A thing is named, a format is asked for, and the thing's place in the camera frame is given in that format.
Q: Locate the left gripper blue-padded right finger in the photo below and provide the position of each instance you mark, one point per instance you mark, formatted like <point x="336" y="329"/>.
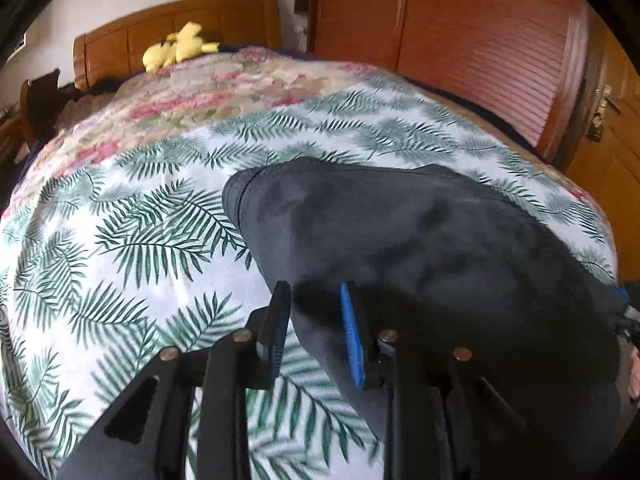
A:
<point x="437" y="403"/>

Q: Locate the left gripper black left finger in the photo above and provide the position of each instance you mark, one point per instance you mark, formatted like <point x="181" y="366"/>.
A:
<point x="144" y="433"/>

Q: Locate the dark grey large garment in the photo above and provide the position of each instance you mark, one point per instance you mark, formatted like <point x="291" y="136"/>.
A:
<point x="436" y="254"/>

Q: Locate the palm leaf print bedsheet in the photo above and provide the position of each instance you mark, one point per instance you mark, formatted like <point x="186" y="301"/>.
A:
<point x="118" y="259"/>

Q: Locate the wooden door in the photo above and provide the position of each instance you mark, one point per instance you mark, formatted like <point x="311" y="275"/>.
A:
<point x="609" y="170"/>

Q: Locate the floral quilt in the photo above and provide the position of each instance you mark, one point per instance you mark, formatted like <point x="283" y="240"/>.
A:
<point x="119" y="116"/>

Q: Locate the dark wooden chair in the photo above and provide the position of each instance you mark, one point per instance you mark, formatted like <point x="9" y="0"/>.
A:
<point x="38" y="106"/>

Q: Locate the wooden headboard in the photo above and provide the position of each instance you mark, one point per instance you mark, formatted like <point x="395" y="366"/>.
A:
<point x="115" y="49"/>

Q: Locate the yellow plush toy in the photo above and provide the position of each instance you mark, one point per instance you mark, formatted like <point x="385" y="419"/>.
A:
<point x="178" y="47"/>

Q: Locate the wooden louvred wardrobe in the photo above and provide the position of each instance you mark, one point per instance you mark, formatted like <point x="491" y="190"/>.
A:
<point x="522" y="60"/>

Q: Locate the brass door handle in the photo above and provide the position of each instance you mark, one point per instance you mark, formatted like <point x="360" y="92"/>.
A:
<point x="595" y="128"/>

